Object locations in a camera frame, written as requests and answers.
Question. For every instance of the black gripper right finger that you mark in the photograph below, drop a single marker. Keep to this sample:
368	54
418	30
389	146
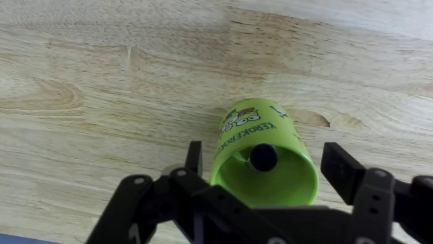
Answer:
387	203

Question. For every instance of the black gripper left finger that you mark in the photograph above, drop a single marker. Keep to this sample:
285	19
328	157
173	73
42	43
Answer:
135	203

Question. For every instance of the yellow-green printed mug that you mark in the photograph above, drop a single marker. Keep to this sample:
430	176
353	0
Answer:
274	180

